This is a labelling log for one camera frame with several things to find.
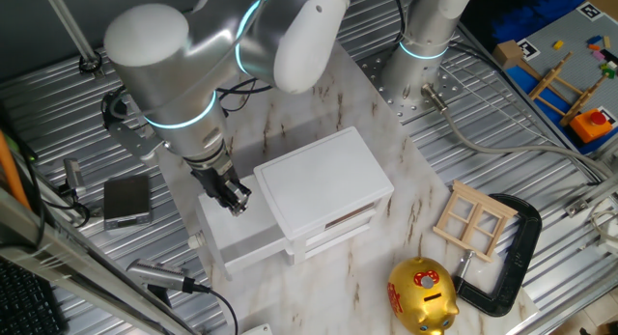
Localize blue foam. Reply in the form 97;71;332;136
490;0;603;44

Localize black arm base cable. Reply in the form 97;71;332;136
391;0;407;42

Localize aluminium frame beam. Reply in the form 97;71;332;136
0;187;199;335

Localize orange pole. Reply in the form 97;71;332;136
0;129;33;213

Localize silver camera on stand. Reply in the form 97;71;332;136
126;258;199;308

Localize silver digital scale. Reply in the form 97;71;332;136
102;174;154;232

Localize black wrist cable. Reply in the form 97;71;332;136
216;77;274;114

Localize black C-clamp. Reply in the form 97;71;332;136
451;193;544;319

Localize white mini cabinet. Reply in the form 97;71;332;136
253;126;396;266

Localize aluminium rail with bracket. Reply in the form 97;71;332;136
563;170;618;219

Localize black keyboard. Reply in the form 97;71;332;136
0;257;69;335

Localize black white marker tag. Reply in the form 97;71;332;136
598;105;618;128
576;1;604;22
517;38;541;61

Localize white drawer with knob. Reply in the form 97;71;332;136
186;174;291;282

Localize black camera cable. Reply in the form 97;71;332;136
185;276;240;335

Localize golden piggy bank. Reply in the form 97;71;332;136
386;256;461;335

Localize marble pattern board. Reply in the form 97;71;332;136
154;38;541;335

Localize wooden window frame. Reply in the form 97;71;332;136
432;179;520;264

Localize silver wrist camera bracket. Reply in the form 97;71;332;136
99;87;166;162

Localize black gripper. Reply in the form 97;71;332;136
191;163;253;217

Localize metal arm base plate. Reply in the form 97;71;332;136
354;44;464;126

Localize orange emergency stop button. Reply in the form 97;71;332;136
568;107;614;145

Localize small silver camera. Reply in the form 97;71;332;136
58;157;88;199

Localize large wooden block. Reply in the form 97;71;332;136
492;39;526;70

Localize grey brick baseplate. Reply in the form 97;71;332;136
504;1;618;148

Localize metal pole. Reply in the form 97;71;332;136
40;0;105;81

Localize grey cable with connector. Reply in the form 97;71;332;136
419;82;617;181

